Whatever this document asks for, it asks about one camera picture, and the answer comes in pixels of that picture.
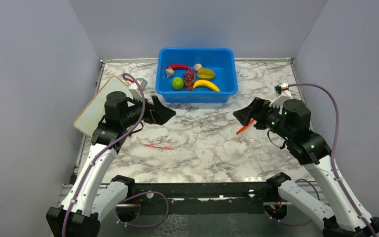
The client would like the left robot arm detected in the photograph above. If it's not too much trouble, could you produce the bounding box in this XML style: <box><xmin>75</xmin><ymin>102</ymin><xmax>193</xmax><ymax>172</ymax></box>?
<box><xmin>46</xmin><ymin>91</ymin><xmax>176</xmax><ymax>237</ymax></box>

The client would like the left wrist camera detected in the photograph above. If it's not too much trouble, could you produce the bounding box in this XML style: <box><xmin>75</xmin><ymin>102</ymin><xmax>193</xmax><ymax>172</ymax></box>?
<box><xmin>128</xmin><ymin>78</ymin><xmax>148</xmax><ymax>101</ymax></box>

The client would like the clear zip bag orange zipper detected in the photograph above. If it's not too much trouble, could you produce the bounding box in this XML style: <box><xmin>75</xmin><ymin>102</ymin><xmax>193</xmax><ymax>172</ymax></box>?
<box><xmin>236</xmin><ymin>119</ymin><xmax>255</xmax><ymax>135</ymax></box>

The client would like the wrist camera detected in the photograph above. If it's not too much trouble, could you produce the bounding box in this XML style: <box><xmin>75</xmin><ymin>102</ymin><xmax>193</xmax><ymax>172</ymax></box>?
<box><xmin>128</xmin><ymin>78</ymin><xmax>148</xmax><ymax>101</ymax></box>
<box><xmin>270</xmin><ymin>83</ymin><xmax>293</xmax><ymax>108</ymax></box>

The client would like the purple grape bunch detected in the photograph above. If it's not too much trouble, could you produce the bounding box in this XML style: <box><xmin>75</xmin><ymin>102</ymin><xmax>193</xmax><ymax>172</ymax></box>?
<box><xmin>183</xmin><ymin>70</ymin><xmax>195</xmax><ymax>91</ymax></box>

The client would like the green lime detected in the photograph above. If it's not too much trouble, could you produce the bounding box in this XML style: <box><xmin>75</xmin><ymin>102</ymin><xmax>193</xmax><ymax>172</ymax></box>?
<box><xmin>171</xmin><ymin>77</ymin><xmax>185</xmax><ymax>91</ymax></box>

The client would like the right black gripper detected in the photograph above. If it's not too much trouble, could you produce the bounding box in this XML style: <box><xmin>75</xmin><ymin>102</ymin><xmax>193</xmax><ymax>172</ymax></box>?
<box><xmin>234</xmin><ymin>96</ymin><xmax>293</xmax><ymax>141</ymax></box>

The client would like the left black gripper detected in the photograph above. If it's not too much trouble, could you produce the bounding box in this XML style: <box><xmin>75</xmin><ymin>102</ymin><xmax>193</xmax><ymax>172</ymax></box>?
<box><xmin>121</xmin><ymin>92</ymin><xmax>176</xmax><ymax>128</ymax></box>

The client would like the red chili pepper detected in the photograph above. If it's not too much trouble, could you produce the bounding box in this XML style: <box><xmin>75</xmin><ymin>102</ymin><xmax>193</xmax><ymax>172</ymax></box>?
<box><xmin>167</xmin><ymin>64</ymin><xmax>194</xmax><ymax>73</ymax></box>

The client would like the left garlic bulb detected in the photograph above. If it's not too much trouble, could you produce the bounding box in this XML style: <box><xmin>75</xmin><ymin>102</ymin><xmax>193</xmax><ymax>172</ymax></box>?
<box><xmin>165</xmin><ymin>68</ymin><xmax>175</xmax><ymax>78</ymax></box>

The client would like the garlic bulb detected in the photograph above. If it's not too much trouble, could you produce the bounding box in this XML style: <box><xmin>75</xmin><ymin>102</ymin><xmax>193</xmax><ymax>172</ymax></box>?
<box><xmin>165</xmin><ymin>68</ymin><xmax>175</xmax><ymax>78</ymax></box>
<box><xmin>193</xmin><ymin>63</ymin><xmax>203</xmax><ymax>72</ymax></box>

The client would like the right garlic bulb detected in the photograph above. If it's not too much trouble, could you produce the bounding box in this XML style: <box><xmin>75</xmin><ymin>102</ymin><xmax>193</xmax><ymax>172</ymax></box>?
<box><xmin>193</xmin><ymin>63</ymin><xmax>203</xmax><ymax>72</ymax></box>

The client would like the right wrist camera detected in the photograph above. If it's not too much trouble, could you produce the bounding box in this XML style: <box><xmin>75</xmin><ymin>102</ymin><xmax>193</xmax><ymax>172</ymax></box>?
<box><xmin>270</xmin><ymin>83</ymin><xmax>293</xmax><ymax>108</ymax></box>

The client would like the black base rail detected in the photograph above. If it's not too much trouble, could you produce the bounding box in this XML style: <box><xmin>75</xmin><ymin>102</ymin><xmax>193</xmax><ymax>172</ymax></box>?
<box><xmin>104</xmin><ymin>181</ymin><xmax>298</xmax><ymax>217</ymax></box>

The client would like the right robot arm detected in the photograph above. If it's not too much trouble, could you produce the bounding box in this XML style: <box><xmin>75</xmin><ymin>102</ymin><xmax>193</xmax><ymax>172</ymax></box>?
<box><xmin>233</xmin><ymin>98</ymin><xmax>379</xmax><ymax>237</ymax></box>

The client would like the yellow banana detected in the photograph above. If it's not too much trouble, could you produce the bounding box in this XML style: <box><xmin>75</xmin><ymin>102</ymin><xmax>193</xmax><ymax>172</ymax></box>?
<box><xmin>192</xmin><ymin>79</ymin><xmax>220</xmax><ymax>92</ymax></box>

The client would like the white board with wooden frame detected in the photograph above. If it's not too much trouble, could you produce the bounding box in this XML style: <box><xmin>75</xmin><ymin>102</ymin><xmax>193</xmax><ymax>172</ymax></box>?
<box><xmin>73</xmin><ymin>76</ymin><xmax>132</xmax><ymax>137</ymax></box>

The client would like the blue plastic bin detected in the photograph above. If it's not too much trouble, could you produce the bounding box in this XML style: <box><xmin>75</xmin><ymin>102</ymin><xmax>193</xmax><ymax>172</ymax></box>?
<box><xmin>155</xmin><ymin>47</ymin><xmax>238</xmax><ymax>103</ymax></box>

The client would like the red pen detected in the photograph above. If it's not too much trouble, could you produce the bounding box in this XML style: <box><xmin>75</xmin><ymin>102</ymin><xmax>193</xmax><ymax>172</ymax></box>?
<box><xmin>144</xmin><ymin>144</ymin><xmax>174</xmax><ymax>150</ymax></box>

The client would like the yellow green starfruit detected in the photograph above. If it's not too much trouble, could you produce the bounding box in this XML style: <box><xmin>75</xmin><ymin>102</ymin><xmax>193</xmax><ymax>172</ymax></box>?
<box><xmin>197</xmin><ymin>68</ymin><xmax>216</xmax><ymax>80</ymax></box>

